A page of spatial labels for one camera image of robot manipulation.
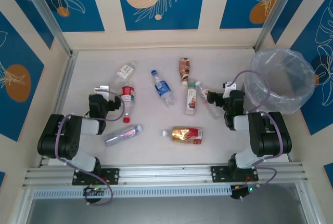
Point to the red cap red label bottle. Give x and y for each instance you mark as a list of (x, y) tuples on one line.
[(127, 96)]

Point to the silver purple label bottle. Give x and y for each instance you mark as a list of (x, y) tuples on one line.
[(122, 135)]

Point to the clear bottle white plant label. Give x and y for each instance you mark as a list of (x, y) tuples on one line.
[(125, 72)]

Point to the brown label squeezed bottle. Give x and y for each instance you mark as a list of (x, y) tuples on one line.
[(184, 68)]

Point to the white cap yellow red bottle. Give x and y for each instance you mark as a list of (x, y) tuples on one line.
[(186, 135)]

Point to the blue cap blue label bottle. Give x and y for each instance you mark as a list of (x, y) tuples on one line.
[(162, 87)]

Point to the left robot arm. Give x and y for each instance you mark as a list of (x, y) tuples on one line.
[(67, 141)]

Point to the clear plastic bag bin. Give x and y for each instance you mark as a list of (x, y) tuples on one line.
[(262, 63)]

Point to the clear bottle small red label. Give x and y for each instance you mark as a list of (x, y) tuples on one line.
[(201, 90)]

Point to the green cap white label bottle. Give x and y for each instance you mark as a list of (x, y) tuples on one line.
[(191, 99)]

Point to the small controller circuit board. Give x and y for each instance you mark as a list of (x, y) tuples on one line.
[(244, 191), (93, 191)]

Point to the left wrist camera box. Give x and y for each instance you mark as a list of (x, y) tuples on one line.
[(101, 89)]

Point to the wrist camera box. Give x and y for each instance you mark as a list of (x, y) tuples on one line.
[(231, 85), (101, 89)]

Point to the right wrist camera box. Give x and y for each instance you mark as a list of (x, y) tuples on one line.
[(231, 85)]

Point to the aluminium side frame rail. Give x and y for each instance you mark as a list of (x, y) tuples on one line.
[(66, 83)]

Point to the aluminium front frame rail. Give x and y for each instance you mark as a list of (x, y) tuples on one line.
[(166, 173)]

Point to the aluminium frame post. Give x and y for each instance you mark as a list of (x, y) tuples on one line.
[(273, 13), (49, 21)]

